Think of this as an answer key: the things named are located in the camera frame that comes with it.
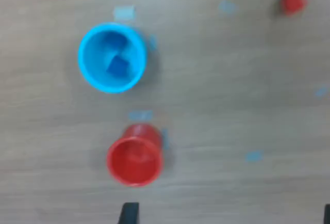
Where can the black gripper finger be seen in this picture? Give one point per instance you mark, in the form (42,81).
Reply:
(129,213)
(327,215)

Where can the red plastic bin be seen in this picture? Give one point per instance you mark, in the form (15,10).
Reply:
(139,131)

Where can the blue plastic bin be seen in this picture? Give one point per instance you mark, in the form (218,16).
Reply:
(87,64)

